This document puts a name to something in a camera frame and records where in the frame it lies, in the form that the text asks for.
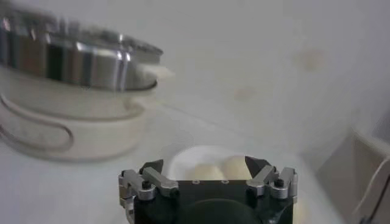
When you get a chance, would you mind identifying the cream electric cooker base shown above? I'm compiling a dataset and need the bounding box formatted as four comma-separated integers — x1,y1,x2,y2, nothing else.
0,65,159,162

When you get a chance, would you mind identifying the white side table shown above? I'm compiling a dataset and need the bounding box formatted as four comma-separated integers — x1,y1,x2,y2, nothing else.
315,111,390,224

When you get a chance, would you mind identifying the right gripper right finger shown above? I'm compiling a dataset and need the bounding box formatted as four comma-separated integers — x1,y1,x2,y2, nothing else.
244,155,299,203

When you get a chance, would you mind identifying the stainless steel steamer basket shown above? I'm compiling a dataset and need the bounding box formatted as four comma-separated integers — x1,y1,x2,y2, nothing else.
0,7,174,92

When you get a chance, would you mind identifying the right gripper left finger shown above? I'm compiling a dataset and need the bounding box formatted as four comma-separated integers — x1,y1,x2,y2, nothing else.
118,158,180,211

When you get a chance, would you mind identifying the white round plate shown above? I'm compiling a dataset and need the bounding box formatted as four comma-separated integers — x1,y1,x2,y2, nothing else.
166,145,305,214

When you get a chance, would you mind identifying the white steamed baozi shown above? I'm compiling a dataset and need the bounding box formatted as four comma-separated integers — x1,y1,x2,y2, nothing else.
188,163,225,181
222,155,252,180

